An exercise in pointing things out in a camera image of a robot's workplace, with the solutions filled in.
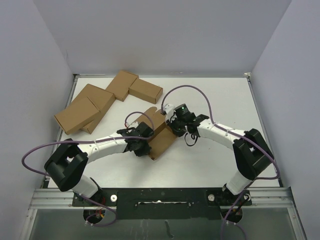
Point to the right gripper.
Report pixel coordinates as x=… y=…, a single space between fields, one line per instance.
x=171 y=124

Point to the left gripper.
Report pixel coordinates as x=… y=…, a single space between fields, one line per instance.
x=145 y=150

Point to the cardboard box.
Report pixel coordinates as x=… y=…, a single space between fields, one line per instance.
x=145 y=91
x=120 y=84
x=76 y=115
x=102 y=99
x=163 y=137

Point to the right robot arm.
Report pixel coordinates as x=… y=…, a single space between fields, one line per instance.
x=250 y=149

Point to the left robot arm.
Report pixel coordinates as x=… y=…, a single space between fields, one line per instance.
x=67 y=164

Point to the folded cardboard box front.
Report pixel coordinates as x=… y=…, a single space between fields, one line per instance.
x=76 y=115

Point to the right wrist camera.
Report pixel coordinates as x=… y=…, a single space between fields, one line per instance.
x=168 y=111

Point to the aluminium table frame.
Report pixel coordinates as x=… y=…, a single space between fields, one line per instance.
x=273 y=215

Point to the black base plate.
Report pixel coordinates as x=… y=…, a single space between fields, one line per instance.
x=211 y=203

